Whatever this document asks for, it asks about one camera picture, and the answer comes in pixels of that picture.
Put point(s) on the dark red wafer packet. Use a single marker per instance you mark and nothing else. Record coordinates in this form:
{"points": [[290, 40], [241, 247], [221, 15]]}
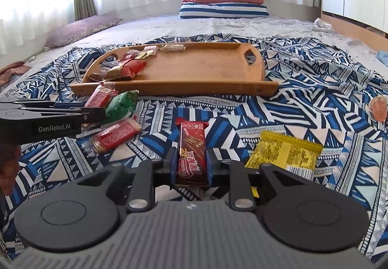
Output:
{"points": [[192, 147]]}

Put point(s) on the wooden tray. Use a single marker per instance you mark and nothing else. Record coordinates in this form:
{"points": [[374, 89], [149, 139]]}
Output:
{"points": [[197, 69]]}

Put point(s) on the red nut bag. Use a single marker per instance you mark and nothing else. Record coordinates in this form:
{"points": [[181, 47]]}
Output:
{"points": [[130, 68]]}

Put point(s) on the wooden bed frame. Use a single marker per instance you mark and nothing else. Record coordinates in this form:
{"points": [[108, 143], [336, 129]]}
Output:
{"points": [[348, 28]]}

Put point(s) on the brown packet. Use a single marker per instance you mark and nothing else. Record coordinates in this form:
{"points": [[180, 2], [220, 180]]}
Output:
{"points": [[97, 76]]}

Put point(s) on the pink white packet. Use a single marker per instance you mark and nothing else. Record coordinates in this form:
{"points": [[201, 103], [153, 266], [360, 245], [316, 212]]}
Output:
{"points": [[380, 108]]}

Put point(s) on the beige clear packet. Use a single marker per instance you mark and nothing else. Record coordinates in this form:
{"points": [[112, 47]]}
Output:
{"points": [[172, 48]]}

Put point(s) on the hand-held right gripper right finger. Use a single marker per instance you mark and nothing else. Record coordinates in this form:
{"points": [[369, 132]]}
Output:
{"points": [[210, 169]]}

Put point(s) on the grey bed sheet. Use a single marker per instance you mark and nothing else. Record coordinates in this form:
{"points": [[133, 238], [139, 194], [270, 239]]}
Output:
{"points": [[182, 26]]}

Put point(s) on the black red bar packet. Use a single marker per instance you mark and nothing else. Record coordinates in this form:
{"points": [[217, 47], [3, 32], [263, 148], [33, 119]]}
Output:
{"points": [[125, 56]]}

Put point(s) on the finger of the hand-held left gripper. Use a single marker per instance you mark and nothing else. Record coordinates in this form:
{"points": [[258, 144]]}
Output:
{"points": [[94, 114], [30, 103]]}

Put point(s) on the light blue cloth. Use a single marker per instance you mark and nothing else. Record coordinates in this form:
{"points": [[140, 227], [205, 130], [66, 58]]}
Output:
{"points": [[383, 58]]}

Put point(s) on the white pastry packet red print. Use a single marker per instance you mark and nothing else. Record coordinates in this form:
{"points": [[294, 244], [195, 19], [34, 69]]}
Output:
{"points": [[150, 50]]}

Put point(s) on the red biscuit packet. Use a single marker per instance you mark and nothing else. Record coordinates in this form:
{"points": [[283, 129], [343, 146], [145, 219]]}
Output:
{"points": [[100, 96], [115, 134]]}

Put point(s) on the purple pillow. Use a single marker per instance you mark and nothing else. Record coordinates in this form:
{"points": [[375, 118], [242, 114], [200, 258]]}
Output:
{"points": [[81, 29]]}

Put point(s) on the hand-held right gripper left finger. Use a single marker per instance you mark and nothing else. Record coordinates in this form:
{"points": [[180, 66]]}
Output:
{"points": [[173, 169]]}

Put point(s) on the reddish cloth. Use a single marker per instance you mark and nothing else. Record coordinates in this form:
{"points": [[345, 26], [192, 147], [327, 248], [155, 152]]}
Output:
{"points": [[13, 72]]}

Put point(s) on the crumpled white tissue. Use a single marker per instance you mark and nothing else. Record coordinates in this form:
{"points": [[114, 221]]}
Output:
{"points": [[322, 23]]}

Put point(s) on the person's left hand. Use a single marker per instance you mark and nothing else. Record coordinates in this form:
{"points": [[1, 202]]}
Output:
{"points": [[9, 166]]}

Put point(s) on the blue white striped pillow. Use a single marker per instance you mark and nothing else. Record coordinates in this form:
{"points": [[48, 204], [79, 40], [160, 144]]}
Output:
{"points": [[224, 10]]}

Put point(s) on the cream gold packet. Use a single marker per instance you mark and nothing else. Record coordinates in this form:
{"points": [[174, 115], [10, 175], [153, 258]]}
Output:
{"points": [[141, 55]]}

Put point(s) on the yellow packet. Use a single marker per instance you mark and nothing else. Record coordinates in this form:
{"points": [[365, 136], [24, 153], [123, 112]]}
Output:
{"points": [[282, 150]]}

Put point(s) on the blue white patterned blanket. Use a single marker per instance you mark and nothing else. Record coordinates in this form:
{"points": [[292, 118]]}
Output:
{"points": [[303, 81]]}

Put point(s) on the green packet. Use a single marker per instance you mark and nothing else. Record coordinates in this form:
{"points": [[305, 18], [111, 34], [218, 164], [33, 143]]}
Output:
{"points": [[121, 103]]}

